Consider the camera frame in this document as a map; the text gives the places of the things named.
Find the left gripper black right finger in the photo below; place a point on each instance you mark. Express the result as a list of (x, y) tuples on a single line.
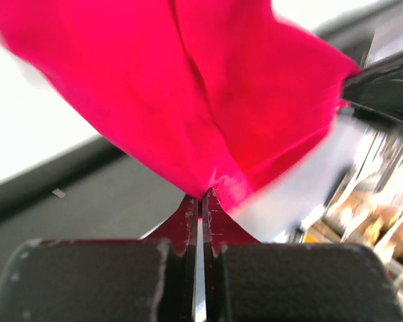
[(248, 280)]

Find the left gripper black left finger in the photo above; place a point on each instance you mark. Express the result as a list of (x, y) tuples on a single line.
[(148, 279)]

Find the crimson red t-shirt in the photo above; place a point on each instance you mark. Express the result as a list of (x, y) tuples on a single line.
[(218, 95)]

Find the black base mounting strip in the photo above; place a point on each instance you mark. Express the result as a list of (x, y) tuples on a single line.
[(95, 190)]

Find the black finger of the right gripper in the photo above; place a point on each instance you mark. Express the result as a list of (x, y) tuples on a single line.
[(376, 93)]

